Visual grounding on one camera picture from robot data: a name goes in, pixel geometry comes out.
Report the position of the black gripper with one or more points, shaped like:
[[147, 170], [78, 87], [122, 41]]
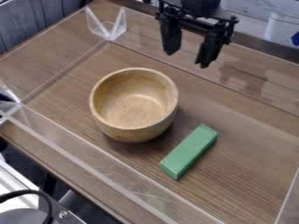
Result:
[[175, 11]]

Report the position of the brown wooden bowl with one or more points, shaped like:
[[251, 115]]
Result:
[[132, 103]]

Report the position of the green rectangular block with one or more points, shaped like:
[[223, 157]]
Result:
[[188, 151]]

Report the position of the white container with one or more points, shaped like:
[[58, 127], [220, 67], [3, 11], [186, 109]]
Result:
[[282, 30]]

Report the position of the clear acrylic enclosure wall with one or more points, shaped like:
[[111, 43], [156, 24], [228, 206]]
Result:
[[242, 183]]

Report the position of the grey metal bracket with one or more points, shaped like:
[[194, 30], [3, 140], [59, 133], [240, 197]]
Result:
[[63, 215]]

